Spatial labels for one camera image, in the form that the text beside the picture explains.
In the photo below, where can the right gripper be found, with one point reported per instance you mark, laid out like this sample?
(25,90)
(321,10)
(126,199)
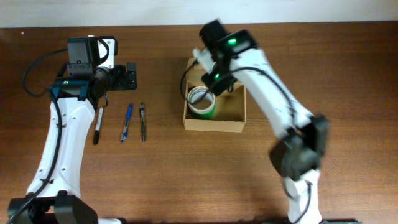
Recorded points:
(217,82)

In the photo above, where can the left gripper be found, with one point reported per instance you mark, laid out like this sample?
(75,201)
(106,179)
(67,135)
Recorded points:
(131,76)

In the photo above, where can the cream masking tape roll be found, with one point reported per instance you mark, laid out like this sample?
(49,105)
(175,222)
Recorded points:
(197,93)

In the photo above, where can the brown cardboard box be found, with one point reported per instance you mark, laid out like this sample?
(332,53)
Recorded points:
(230,112)

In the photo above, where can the green tape roll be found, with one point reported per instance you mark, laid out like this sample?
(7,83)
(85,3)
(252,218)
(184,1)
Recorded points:
(205,108)

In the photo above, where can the black and white marker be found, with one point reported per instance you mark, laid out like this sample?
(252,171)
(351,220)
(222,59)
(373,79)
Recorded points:
(98,126)

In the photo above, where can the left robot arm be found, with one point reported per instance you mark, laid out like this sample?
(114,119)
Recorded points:
(54,194)

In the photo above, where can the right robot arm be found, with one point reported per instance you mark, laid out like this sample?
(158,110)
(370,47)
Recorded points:
(302,136)

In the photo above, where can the black ballpoint pen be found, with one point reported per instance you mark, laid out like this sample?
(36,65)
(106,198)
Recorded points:
(142,117)

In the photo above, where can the blue ballpoint pen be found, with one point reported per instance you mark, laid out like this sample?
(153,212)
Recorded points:
(126,123)

